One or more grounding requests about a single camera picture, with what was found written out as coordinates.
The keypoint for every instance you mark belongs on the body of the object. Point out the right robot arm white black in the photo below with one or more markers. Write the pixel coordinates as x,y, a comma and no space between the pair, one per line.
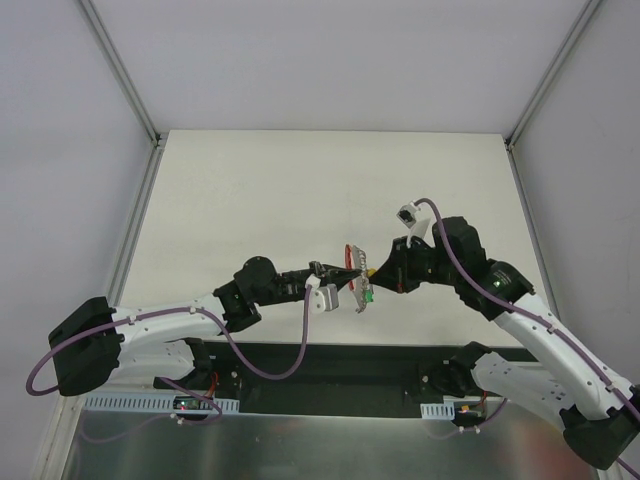
596,410

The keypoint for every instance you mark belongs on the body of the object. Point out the aluminium side rail left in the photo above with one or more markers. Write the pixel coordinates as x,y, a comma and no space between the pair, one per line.
124,255

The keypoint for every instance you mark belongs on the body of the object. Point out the white slotted cable duct right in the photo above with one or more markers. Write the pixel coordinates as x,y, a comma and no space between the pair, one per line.
444,411

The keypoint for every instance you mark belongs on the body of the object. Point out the white slotted cable duct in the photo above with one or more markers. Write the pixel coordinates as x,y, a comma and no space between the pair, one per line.
444,411
156,403

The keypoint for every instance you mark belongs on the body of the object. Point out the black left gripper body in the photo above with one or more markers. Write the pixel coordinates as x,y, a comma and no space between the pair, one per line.
318,272

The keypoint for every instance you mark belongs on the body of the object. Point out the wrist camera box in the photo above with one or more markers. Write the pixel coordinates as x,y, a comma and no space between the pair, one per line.
320,298
415,220

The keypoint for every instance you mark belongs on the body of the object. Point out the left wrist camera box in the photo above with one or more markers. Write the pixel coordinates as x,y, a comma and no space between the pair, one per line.
320,298

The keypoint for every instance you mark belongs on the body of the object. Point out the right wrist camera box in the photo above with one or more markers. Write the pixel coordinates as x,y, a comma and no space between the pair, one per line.
415,220

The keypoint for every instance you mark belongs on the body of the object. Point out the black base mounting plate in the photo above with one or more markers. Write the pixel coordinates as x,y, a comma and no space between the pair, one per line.
373,381

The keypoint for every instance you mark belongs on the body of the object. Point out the white slotted cable duct left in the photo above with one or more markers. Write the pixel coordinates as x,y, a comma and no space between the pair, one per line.
156,403

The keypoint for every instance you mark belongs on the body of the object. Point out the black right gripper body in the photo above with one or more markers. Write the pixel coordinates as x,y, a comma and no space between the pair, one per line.
400,266

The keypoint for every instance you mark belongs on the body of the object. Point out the aluminium frame post right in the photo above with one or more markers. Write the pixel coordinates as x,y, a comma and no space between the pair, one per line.
566,48

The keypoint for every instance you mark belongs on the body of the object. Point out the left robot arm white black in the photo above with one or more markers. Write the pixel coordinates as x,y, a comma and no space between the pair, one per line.
98,343

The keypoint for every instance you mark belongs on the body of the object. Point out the steel key holder red handle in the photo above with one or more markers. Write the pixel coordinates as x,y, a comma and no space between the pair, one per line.
355,257

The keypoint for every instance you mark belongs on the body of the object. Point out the aluminium frame post left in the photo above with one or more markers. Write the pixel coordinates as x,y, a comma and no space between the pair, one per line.
118,69

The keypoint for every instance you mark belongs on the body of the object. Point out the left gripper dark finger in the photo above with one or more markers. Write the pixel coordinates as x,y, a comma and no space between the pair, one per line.
332,270
342,279

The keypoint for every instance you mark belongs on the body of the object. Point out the aluminium frame post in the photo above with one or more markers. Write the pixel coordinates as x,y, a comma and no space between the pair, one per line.
566,48
118,69

